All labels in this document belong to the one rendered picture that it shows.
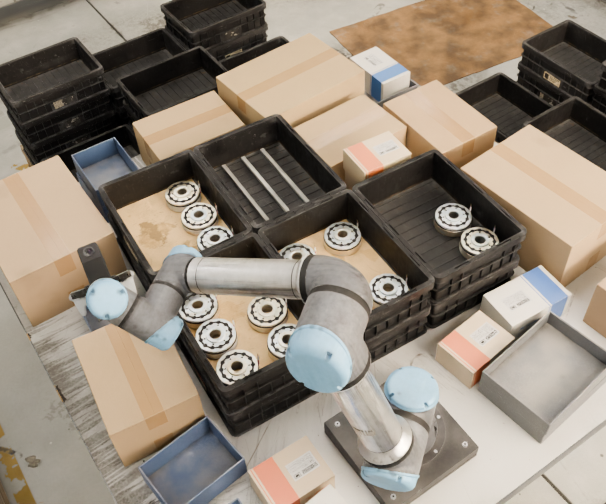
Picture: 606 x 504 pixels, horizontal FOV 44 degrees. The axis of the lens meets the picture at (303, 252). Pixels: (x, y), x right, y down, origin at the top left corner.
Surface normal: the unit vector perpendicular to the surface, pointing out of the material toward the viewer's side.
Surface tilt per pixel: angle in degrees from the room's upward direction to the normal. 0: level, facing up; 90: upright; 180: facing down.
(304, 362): 86
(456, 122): 0
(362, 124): 0
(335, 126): 0
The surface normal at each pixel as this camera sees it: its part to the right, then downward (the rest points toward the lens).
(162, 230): -0.04, -0.66
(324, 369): -0.37, 0.67
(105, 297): 0.27, 0.00
